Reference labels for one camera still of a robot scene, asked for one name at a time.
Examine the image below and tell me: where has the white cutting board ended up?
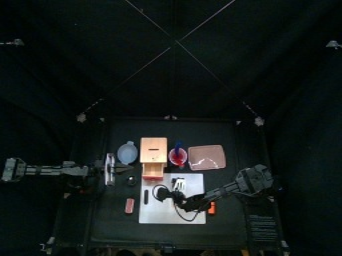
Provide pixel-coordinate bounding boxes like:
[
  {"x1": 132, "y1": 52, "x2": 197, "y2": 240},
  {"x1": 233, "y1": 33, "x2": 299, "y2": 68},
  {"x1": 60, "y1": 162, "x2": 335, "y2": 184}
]
[{"x1": 137, "y1": 172, "x2": 208, "y2": 225}]

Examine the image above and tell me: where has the pink square plate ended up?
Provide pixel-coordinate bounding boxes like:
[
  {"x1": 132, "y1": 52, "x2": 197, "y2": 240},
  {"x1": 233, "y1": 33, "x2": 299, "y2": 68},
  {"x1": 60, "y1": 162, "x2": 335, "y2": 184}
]
[{"x1": 187, "y1": 144, "x2": 227, "y2": 172}]

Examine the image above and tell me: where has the salmon sushi toy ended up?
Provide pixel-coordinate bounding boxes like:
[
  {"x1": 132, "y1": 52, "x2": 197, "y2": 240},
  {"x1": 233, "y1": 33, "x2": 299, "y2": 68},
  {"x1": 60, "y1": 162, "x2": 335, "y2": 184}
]
[{"x1": 124, "y1": 198, "x2": 136, "y2": 215}]

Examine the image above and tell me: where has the wooden box with drawer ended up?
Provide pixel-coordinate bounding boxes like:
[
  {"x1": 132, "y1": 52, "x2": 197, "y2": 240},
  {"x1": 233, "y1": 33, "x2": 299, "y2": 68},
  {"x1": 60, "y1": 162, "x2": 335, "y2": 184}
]
[{"x1": 139, "y1": 136, "x2": 169, "y2": 181}]

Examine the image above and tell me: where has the red cup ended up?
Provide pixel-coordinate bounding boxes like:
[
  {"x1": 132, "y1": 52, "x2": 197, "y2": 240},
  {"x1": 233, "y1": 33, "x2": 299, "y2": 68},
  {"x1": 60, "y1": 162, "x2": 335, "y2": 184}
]
[{"x1": 167, "y1": 147, "x2": 188, "y2": 167}]

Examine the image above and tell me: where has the blue stick utensil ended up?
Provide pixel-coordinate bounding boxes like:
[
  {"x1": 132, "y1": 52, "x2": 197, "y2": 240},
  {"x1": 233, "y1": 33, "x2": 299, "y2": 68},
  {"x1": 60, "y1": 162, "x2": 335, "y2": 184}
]
[{"x1": 173, "y1": 141, "x2": 184, "y2": 158}]

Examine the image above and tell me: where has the white printed label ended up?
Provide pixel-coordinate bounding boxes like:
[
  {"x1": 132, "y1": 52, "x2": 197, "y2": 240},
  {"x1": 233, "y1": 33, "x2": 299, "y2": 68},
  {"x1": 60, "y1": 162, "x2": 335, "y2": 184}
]
[{"x1": 247, "y1": 214, "x2": 279, "y2": 244}]

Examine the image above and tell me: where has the black cable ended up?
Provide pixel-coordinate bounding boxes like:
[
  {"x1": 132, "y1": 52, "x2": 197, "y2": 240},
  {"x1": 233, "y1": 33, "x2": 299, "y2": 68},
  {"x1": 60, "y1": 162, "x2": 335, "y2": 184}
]
[{"x1": 151, "y1": 183, "x2": 201, "y2": 223}]

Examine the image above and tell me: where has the thin grey cord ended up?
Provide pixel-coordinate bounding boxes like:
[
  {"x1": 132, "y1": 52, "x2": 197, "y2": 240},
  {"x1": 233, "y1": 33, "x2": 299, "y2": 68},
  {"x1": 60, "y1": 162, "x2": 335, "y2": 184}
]
[
  {"x1": 122, "y1": 0, "x2": 261, "y2": 119},
  {"x1": 80, "y1": 0, "x2": 236, "y2": 117}
]

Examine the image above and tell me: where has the grey frame clamp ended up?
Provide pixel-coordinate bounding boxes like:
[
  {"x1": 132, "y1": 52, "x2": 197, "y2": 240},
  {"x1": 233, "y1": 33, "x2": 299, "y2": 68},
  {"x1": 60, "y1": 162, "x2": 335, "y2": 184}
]
[
  {"x1": 0, "y1": 38, "x2": 25, "y2": 47},
  {"x1": 324, "y1": 39, "x2": 342, "y2": 50}
]

